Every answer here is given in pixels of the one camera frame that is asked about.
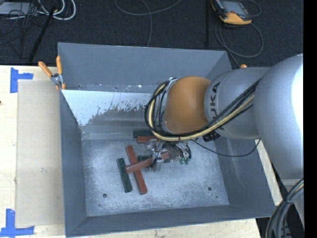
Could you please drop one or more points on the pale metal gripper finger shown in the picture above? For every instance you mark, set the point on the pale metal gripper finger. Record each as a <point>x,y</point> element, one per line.
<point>157,164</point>
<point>153,150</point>

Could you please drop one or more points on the red-brown block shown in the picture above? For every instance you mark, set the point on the red-brown block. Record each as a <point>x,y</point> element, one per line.
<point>146,139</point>
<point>138,166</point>
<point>139,180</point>

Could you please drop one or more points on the dark green flat block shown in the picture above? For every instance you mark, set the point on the dark green flat block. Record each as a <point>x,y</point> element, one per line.
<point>142,133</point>
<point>124,176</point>
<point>143,158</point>

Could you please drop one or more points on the grey metal bin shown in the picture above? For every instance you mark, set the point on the grey metal bin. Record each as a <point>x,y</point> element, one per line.
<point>158,197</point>

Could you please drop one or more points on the pale flat board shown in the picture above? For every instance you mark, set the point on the pale flat board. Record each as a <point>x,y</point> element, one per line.
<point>37,152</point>

